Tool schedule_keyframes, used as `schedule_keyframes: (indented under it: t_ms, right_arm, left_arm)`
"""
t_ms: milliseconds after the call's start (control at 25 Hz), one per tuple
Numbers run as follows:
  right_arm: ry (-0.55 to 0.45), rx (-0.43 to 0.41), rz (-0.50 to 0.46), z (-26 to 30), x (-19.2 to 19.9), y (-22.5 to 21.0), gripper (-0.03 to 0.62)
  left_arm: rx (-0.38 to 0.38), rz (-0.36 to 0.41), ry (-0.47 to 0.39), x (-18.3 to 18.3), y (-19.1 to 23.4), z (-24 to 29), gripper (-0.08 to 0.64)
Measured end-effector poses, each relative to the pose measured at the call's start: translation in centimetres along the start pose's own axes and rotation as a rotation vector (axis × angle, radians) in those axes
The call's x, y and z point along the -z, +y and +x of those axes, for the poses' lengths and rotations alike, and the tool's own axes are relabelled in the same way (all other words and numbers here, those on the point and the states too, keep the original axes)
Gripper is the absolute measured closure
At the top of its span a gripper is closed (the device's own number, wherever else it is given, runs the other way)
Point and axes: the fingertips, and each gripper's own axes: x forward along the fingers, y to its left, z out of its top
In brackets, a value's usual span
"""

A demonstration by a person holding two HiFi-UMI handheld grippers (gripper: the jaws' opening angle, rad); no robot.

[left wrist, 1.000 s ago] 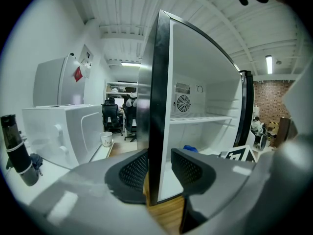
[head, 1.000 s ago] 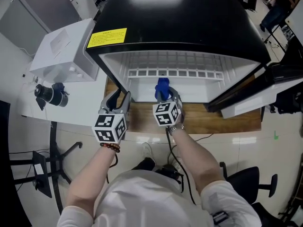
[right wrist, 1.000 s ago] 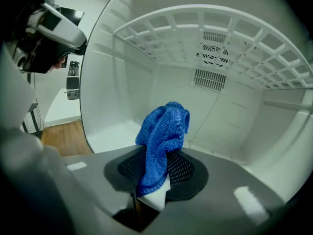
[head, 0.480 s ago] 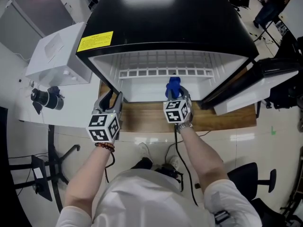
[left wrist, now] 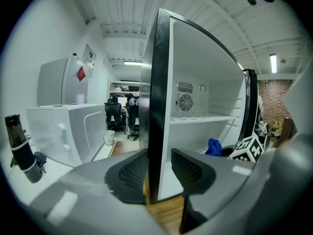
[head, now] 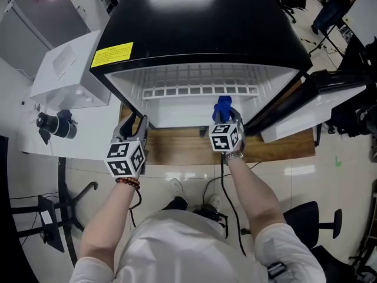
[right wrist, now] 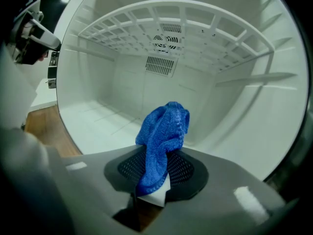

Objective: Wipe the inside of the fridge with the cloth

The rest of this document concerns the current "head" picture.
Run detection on black smartphone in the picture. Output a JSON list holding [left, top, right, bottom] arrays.
[[38, 127, 52, 146]]

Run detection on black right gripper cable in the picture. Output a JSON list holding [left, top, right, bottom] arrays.
[[220, 157, 249, 256]]

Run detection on wooden top table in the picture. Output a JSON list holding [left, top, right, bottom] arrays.
[[118, 104, 316, 166]]

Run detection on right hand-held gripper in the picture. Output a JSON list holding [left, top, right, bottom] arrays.
[[208, 106, 247, 153]]

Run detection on black office chair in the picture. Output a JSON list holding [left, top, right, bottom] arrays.
[[282, 200, 345, 251]]

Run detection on whiteboard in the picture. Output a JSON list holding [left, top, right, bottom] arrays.
[[342, 0, 377, 49]]

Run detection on tall grey fridge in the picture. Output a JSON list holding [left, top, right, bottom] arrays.
[[0, 0, 91, 84]]

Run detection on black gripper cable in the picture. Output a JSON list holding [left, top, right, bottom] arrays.
[[128, 188, 143, 229], [220, 157, 249, 256]]

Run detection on person's white right shoe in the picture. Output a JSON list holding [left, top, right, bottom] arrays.
[[207, 193, 222, 212]]

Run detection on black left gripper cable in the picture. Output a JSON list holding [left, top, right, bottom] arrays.
[[128, 188, 143, 229]]

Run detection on black box with white label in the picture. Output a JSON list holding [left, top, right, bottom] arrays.
[[37, 194, 65, 254]]

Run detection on person's white shirt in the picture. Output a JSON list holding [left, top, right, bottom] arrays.
[[68, 209, 327, 283]]

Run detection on white microwave oven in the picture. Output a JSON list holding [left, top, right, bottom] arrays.
[[29, 29, 113, 111]]

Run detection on blue cleaning cloth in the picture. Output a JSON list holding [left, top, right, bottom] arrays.
[[212, 95, 234, 124]]

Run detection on yellow warning sticker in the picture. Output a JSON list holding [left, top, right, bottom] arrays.
[[90, 41, 134, 69]]

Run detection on white fridge shelf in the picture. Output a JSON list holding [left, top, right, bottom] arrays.
[[141, 64, 260, 101]]

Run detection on black waist pack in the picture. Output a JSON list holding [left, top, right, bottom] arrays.
[[192, 206, 230, 239]]

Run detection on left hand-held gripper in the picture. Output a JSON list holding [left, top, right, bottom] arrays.
[[102, 112, 149, 179]]

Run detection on large black monitor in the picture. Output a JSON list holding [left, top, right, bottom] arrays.
[[0, 136, 39, 283]]

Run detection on person's left forearm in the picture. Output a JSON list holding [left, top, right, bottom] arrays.
[[78, 183, 141, 262]]

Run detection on brown bead bracelet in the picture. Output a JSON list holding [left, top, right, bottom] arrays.
[[115, 176, 142, 192]]

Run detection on black table base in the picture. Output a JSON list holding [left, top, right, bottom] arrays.
[[10, 156, 99, 268]]

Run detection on person's white shoe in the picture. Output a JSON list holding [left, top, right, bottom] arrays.
[[207, 193, 222, 212], [169, 177, 184, 200]]

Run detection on person's white left shoe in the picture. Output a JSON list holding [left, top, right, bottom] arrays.
[[169, 177, 184, 200]]

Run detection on person's right forearm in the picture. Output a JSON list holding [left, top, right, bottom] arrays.
[[226, 157, 289, 239]]

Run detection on white table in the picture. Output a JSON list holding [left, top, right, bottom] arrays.
[[17, 75, 123, 160]]

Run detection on silver wristwatch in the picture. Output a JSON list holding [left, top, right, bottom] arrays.
[[221, 150, 246, 166]]

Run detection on black camera on table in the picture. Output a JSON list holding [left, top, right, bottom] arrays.
[[35, 108, 79, 140]]

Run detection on person's black trousers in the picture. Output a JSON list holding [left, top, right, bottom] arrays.
[[160, 196, 190, 213]]

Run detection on black mini fridge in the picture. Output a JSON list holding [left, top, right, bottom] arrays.
[[89, 0, 375, 144]]

